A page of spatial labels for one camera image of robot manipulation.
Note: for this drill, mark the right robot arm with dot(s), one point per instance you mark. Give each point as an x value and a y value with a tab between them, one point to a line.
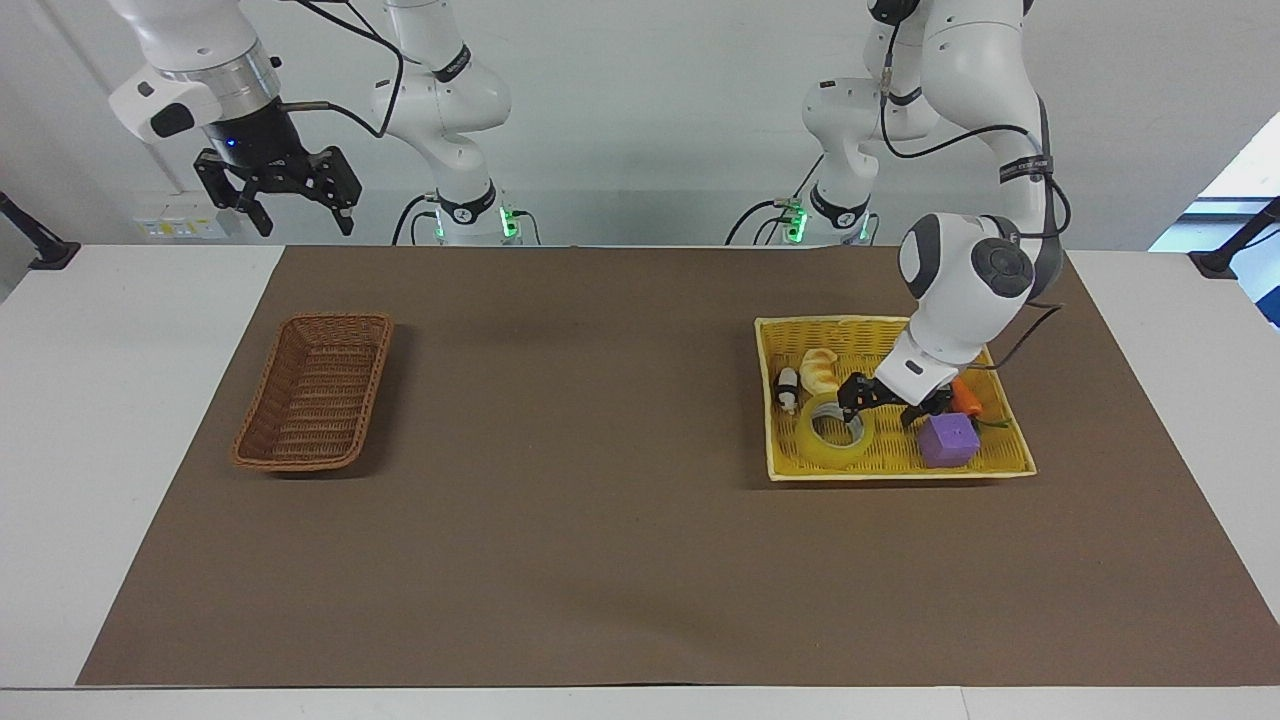
440	90

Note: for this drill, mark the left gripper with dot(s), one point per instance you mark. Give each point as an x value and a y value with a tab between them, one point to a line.
922	399

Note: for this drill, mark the beige toy croissant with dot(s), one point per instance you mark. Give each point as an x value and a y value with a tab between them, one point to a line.
818	368

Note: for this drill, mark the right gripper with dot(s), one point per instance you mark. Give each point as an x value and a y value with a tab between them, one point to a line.
255	145

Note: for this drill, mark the white wall socket strip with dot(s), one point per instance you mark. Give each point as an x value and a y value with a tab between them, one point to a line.
180	225

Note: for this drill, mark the black stand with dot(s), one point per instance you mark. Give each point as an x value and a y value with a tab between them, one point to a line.
45	250
1225	255

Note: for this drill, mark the small white black toy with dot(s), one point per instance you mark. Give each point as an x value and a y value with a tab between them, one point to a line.
788	388

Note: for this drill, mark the brown wicker basket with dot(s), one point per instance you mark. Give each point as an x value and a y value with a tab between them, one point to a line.
315	395

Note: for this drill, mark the yellow clear tape roll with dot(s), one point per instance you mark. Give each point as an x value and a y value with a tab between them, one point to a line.
812	446

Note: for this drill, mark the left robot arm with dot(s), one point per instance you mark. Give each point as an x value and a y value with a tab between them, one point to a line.
965	60

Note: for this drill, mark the orange toy carrot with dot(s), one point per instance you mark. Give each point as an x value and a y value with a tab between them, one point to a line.
967	398

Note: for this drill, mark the yellow woven basket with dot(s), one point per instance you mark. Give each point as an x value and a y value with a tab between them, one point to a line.
900	455

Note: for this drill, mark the purple cube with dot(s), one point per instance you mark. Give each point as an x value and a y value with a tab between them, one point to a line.
948	442

